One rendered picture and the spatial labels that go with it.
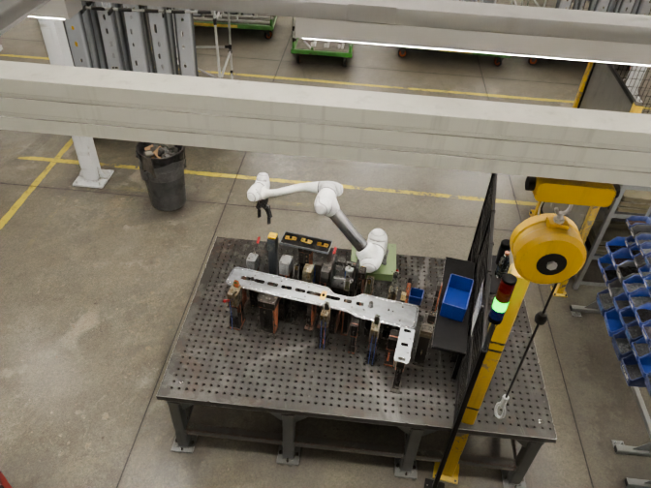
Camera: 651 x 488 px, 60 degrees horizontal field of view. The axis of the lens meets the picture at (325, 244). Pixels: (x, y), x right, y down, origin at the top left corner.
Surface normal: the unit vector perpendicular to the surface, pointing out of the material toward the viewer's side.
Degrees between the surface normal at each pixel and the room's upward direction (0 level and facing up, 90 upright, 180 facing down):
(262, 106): 90
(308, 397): 0
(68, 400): 0
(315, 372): 0
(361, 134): 90
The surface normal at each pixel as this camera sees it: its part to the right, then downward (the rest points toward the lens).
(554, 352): 0.04, -0.76
